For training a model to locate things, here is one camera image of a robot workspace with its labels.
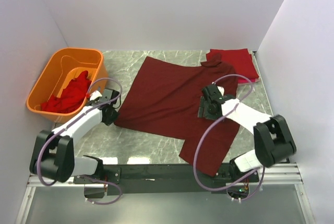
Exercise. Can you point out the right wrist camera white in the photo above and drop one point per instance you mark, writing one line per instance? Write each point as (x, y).
(221, 89)

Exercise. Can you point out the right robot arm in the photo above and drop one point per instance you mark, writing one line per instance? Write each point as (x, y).
(273, 141)

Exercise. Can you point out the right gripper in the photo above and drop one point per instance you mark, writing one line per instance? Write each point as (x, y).
(202, 106)

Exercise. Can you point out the dark red t shirt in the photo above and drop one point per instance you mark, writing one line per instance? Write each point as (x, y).
(164, 100)

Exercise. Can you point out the bright red shirt in basket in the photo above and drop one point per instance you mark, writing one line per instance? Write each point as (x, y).
(71, 98)

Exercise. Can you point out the folded dark red shirt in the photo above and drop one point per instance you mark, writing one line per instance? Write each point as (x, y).
(240, 59)

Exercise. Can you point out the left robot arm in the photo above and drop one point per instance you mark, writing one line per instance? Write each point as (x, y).
(53, 159)

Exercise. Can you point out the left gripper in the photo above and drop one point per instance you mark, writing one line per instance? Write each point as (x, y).
(114, 96)

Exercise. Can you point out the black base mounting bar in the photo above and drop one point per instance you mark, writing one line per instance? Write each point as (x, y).
(167, 178)

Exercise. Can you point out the orange plastic basket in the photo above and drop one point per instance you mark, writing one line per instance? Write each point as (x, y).
(65, 65)

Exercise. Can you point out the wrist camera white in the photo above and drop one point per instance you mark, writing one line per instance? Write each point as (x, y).
(94, 96)
(221, 89)

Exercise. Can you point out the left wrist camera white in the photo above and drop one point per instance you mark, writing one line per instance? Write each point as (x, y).
(94, 96)

